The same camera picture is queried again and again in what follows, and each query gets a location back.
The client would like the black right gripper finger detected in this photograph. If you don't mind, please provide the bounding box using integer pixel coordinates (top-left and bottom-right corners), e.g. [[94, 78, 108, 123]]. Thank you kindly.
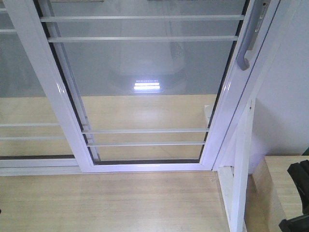
[[279, 215, 309, 232], [287, 160, 309, 214]]

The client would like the grey curved door handle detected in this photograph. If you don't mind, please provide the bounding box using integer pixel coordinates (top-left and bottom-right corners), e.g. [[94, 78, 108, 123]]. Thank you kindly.
[[236, 0, 263, 71]]

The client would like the white framed sliding glass door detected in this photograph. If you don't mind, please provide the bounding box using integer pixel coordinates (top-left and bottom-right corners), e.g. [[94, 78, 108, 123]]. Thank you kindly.
[[4, 0, 263, 173]]

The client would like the light wooden platform box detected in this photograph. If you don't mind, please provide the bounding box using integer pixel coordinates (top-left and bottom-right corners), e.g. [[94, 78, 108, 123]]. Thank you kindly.
[[245, 156, 308, 232]]

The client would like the white wooden support brace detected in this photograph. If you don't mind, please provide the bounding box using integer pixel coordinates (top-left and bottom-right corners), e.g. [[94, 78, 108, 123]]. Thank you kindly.
[[217, 99, 255, 232]]

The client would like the white fixed glass panel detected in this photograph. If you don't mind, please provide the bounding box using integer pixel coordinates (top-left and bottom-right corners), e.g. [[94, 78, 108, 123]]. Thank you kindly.
[[0, 0, 88, 175]]

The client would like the white door frame post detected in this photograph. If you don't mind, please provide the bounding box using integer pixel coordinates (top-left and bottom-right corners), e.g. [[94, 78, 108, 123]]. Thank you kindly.
[[199, 0, 300, 171]]

